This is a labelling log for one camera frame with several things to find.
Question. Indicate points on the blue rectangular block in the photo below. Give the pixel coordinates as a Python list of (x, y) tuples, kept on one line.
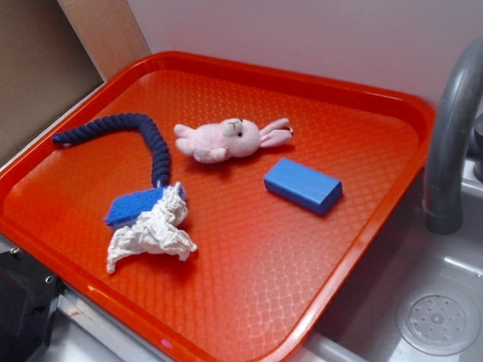
[(303, 186)]

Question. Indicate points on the grey curved faucet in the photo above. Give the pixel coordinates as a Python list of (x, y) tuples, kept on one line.
[(461, 103)]

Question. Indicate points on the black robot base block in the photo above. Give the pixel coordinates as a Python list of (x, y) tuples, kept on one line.
[(28, 301)]

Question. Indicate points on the pink plush bunny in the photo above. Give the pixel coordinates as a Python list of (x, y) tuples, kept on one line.
[(229, 139)]

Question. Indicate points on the blue sponge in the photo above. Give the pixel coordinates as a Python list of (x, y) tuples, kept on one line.
[(125, 209)]

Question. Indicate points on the orange plastic tray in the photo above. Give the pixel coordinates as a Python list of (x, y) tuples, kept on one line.
[(265, 268)]

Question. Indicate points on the crumpled white cloth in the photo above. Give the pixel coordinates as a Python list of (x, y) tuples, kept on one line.
[(155, 232)]

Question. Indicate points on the grey toy sink basin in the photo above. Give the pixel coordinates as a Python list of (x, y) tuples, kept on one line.
[(360, 324)]

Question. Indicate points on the round sink drain strainer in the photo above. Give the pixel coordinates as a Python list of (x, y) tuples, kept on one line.
[(438, 321)]

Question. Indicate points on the brown cardboard panel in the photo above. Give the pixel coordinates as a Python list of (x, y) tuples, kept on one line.
[(44, 70)]

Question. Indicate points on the wooden board strip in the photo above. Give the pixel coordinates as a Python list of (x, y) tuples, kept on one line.
[(108, 31)]

